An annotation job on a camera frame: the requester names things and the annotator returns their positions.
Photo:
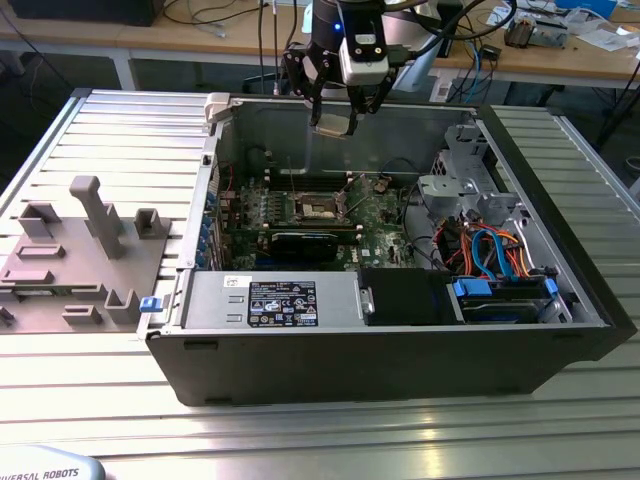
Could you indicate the grey power supply unit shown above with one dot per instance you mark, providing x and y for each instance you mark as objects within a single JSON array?
[{"x": 210, "y": 300}]

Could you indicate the installed RAM stick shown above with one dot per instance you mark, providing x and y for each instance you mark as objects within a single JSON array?
[{"x": 310, "y": 229}]

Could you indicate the grey parts rack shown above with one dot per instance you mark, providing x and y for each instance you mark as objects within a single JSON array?
[{"x": 75, "y": 280}]

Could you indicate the small black box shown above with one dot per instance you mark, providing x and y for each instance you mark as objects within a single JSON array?
[{"x": 491, "y": 52}]

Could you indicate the white power strip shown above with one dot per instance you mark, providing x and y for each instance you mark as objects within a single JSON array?
[{"x": 442, "y": 90}]

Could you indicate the brown finned cooler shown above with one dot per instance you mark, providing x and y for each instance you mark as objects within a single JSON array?
[{"x": 520, "y": 32}]

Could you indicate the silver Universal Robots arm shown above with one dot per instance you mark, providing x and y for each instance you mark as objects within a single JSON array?
[{"x": 425, "y": 57}]

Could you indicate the white papers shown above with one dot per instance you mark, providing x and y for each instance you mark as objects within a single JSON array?
[{"x": 605, "y": 37}]

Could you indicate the round coin battery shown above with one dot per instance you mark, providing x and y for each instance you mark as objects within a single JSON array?
[{"x": 381, "y": 185}]

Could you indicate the blue cardboard box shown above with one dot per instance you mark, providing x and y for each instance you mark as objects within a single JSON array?
[{"x": 590, "y": 6}]

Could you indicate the blue case latch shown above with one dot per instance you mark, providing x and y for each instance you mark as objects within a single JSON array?
[{"x": 150, "y": 305}]

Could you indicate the grey metal device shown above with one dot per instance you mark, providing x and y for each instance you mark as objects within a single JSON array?
[{"x": 550, "y": 36}]

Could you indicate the large black box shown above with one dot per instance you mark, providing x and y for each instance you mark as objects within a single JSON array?
[{"x": 75, "y": 12}]

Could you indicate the RAM slot white clips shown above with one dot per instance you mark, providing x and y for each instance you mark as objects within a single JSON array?
[{"x": 320, "y": 175}]

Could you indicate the hard disk in blue carrier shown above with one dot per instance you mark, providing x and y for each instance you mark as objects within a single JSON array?
[{"x": 472, "y": 290}]

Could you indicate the CPU socket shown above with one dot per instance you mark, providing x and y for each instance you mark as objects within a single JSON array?
[{"x": 315, "y": 207}]

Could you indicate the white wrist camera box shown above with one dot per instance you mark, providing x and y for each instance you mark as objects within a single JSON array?
[{"x": 365, "y": 70}]

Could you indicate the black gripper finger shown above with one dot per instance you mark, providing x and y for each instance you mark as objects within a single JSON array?
[
  {"x": 316, "y": 112},
  {"x": 352, "y": 125}
]

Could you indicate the black graphics card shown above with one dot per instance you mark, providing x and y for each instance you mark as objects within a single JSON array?
[{"x": 305, "y": 246}]

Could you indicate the CPU with silver lid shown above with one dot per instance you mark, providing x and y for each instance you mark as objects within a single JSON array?
[{"x": 332, "y": 125}]

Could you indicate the black PC case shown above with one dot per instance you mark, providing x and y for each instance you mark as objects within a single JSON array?
[{"x": 350, "y": 365}]

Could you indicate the wooden desk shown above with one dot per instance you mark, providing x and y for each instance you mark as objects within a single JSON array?
[{"x": 150, "y": 37}]

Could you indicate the grey metal drive cage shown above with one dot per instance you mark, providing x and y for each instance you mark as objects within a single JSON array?
[{"x": 440, "y": 187}]

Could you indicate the green motherboard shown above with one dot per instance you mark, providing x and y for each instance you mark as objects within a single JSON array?
[{"x": 380, "y": 235}]

